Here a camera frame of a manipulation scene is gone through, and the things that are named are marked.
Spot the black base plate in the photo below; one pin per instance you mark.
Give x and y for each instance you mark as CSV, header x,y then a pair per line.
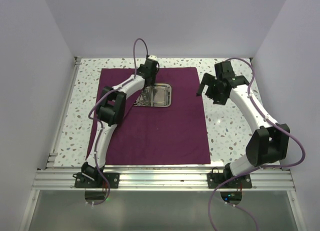
x,y
222,179
84,182

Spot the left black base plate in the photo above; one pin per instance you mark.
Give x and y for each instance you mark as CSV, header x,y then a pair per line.
x,y
84,182

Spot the purple cloth wrap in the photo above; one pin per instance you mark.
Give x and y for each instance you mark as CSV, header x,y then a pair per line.
x,y
174,135

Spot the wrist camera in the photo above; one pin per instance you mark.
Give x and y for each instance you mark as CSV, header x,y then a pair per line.
x,y
224,70
153,58

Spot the aluminium front rail frame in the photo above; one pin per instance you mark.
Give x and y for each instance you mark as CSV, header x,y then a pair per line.
x,y
164,178

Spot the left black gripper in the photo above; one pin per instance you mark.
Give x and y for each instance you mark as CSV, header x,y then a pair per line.
x,y
153,76

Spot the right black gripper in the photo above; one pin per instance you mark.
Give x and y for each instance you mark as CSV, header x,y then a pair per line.
x,y
209,80

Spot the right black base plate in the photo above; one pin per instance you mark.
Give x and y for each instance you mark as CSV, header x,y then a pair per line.
x,y
222,179

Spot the aluminium left side rail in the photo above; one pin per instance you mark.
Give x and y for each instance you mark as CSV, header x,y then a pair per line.
x,y
53,151

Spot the steel scissors in tray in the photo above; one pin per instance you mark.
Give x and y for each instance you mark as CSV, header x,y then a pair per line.
x,y
139,100

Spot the steel instrument tray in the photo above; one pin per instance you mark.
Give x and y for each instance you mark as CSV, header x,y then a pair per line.
x,y
161,96

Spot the steel forceps in tray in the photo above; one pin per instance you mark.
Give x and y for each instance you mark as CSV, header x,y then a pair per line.
x,y
146,96

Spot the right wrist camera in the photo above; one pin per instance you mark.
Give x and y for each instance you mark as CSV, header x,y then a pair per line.
x,y
224,70

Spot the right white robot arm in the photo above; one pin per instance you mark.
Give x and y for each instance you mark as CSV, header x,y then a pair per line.
x,y
267,144

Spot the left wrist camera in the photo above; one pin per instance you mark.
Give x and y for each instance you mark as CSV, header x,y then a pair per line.
x,y
153,58

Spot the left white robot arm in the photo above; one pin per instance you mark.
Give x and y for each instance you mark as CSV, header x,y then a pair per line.
x,y
109,112

